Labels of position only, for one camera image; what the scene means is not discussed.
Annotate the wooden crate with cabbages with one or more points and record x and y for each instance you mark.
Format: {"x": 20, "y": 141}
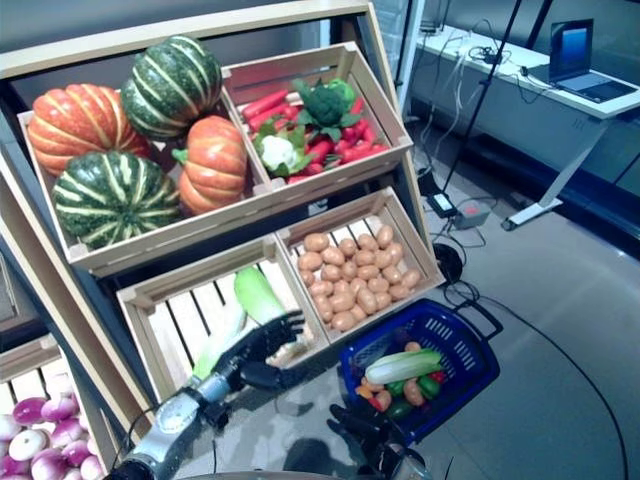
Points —
{"x": 180, "y": 310}

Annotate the orange pepper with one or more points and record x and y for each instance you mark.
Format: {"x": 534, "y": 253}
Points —
{"x": 364, "y": 390}

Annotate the open laptop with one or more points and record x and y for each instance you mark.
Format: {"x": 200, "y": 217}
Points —
{"x": 575, "y": 55}

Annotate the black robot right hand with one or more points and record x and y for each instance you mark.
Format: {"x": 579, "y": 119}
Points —
{"x": 365, "y": 430}

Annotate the napa cabbage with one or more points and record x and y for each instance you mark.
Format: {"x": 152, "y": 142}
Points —
{"x": 220, "y": 337}
{"x": 257, "y": 295}
{"x": 402, "y": 366}

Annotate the wooden crate with carrots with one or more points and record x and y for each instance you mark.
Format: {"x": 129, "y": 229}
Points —
{"x": 370, "y": 80}

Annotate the white desk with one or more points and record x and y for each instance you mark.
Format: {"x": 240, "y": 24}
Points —
{"x": 525, "y": 115}

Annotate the purple white onion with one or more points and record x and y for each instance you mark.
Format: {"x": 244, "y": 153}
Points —
{"x": 27, "y": 445}
{"x": 66, "y": 433}
{"x": 9, "y": 427}
{"x": 29, "y": 411}
{"x": 76, "y": 452}
{"x": 92, "y": 468}
{"x": 49, "y": 466}
{"x": 59, "y": 409}

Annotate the wooden display shelf stand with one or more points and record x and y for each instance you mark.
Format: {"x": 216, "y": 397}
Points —
{"x": 150, "y": 35}

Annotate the green bell pepper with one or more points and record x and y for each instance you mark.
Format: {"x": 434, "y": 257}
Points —
{"x": 395, "y": 389}
{"x": 428, "y": 387}

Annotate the red carrot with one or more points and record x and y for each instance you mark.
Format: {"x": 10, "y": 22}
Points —
{"x": 364, "y": 151}
{"x": 267, "y": 117}
{"x": 320, "y": 150}
{"x": 264, "y": 103}

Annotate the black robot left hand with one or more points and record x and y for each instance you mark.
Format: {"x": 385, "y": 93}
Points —
{"x": 250, "y": 350}

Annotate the wooden crate with pumpkins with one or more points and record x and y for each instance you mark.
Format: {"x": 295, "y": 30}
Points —
{"x": 165, "y": 235}

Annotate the black power adapter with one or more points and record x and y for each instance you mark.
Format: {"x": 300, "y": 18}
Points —
{"x": 441, "y": 204}

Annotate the green cucumber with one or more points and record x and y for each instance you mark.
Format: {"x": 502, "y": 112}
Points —
{"x": 400, "y": 410}

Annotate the wooden crate with potatoes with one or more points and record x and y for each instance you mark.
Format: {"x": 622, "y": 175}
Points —
{"x": 400, "y": 210}

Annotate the brown potato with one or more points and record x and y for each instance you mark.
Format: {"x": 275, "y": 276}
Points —
{"x": 414, "y": 393}
{"x": 384, "y": 400}
{"x": 392, "y": 275}
{"x": 333, "y": 256}
{"x": 413, "y": 346}
{"x": 411, "y": 279}
{"x": 310, "y": 261}
{"x": 347, "y": 247}
{"x": 316, "y": 242}
{"x": 343, "y": 321}
{"x": 368, "y": 242}
{"x": 342, "y": 301}
{"x": 385, "y": 236}
{"x": 366, "y": 301}
{"x": 395, "y": 253}

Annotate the small orange pumpkin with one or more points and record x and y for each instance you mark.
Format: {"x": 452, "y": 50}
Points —
{"x": 215, "y": 165}

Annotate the large orange pumpkin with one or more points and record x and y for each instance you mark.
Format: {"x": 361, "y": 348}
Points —
{"x": 80, "y": 122}

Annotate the pile of purple turnips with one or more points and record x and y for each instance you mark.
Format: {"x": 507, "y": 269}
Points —
{"x": 30, "y": 357}

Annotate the green striped pumpkin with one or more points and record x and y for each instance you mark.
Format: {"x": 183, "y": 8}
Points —
{"x": 172, "y": 85}
{"x": 112, "y": 200}

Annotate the green broccoli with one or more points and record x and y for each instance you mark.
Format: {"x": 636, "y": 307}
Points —
{"x": 325, "y": 102}

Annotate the black tripod pole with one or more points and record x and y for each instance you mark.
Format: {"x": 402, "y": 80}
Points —
{"x": 480, "y": 100}

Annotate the white cauliflower with leaves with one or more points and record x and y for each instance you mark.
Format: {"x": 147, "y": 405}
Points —
{"x": 277, "y": 150}

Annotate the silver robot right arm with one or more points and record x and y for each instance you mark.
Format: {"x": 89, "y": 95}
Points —
{"x": 405, "y": 465}

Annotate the red pepper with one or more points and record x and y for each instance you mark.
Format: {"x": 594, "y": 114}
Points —
{"x": 438, "y": 376}

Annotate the blue plastic shopping basket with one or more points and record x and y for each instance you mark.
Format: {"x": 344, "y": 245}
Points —
{"x": 465, "y": 360}

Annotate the grey box with red button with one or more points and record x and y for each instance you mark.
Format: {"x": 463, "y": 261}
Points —
{"x": 472, "y": 215}

